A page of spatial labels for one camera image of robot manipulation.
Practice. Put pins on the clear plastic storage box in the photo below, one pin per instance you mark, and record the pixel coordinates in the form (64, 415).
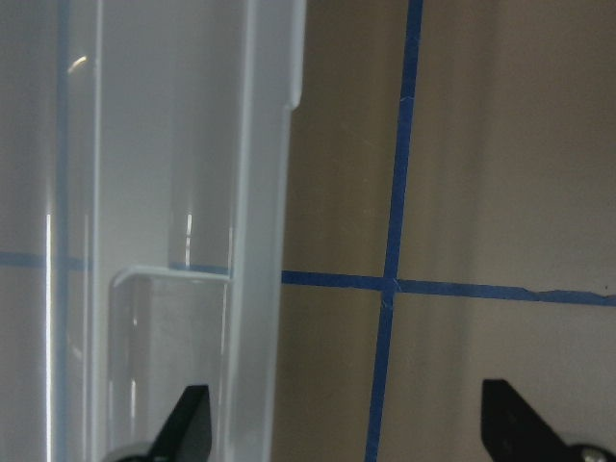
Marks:
(144, 153)

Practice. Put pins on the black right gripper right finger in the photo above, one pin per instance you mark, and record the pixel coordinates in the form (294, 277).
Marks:
(512, 431)

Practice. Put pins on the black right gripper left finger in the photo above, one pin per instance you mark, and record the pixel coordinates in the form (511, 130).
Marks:
(187, 433)

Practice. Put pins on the vertical blue tape line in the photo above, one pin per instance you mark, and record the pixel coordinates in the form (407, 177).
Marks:
(406, 104)

